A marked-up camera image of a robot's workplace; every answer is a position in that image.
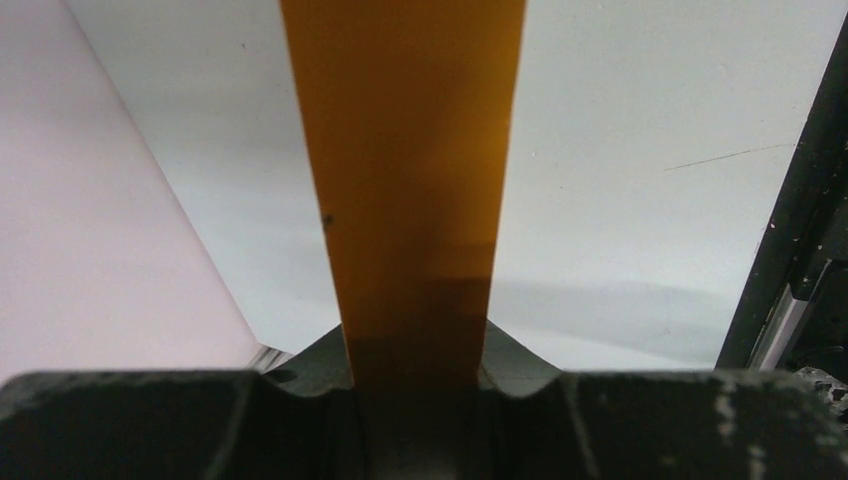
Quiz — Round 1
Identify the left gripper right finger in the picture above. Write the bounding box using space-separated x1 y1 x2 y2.
481 324 847 479

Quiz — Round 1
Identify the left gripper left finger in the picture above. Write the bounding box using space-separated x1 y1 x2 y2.
1 329 361 479

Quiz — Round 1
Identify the orange wooden picture frame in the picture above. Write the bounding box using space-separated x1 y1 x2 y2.
281 1 526 390

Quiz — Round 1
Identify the left aluminium corner post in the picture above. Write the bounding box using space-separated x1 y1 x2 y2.
248 345 293 374

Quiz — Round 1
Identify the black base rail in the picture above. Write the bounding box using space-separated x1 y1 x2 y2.
715 28 847 382

